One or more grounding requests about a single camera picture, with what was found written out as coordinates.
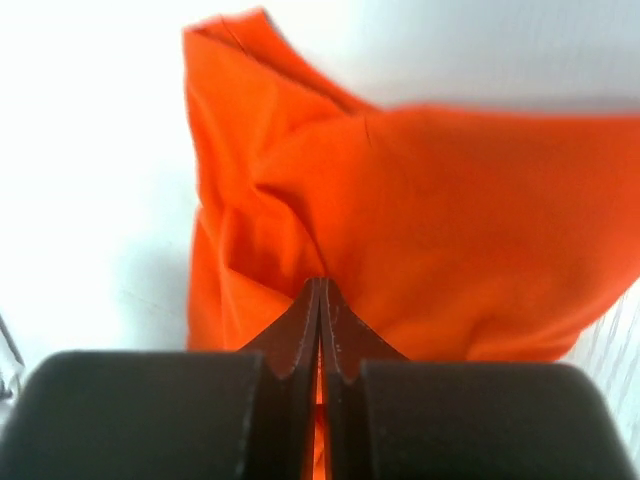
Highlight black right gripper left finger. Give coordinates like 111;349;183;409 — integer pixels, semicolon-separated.
1;279;320;479

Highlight orange t shirt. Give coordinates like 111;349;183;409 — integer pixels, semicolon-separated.
180;5;640;480

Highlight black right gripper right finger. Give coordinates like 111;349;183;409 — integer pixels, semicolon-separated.
319;280;635;479

